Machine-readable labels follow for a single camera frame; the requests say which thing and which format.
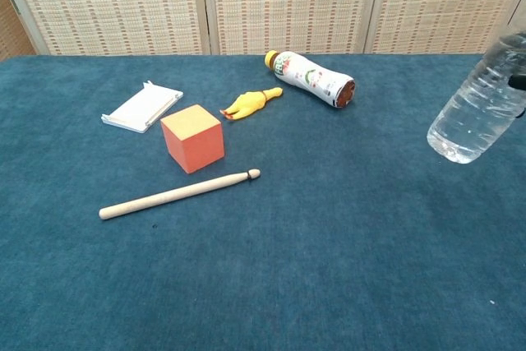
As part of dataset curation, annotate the yellow-capped tea bottle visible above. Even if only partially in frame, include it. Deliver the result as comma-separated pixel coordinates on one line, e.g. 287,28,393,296
264,49,356,109

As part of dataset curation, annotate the blue table cloth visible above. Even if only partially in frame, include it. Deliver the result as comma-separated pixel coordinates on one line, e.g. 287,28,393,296
0,53,526,351

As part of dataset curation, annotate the yellow rubber chicken toy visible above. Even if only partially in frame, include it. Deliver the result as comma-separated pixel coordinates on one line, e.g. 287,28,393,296
219,86,284,122

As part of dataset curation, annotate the wooden drumstick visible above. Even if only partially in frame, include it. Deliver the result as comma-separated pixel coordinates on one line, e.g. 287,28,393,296
98,168,261,221

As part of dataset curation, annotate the white plastic tray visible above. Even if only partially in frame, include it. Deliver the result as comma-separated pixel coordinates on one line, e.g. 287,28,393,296
100,80,184,134

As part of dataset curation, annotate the bamboo folding screen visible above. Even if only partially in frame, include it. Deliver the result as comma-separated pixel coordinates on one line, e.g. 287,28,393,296
0,0,526,62

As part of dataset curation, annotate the transparent water bottle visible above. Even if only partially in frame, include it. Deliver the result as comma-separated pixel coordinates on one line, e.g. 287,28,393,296
426,30,526,164

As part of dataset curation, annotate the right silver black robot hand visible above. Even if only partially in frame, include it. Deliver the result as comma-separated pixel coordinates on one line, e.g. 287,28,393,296
508,72,526,118

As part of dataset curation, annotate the orange cube block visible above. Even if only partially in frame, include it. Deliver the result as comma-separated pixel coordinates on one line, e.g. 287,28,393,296
159,104,226,175

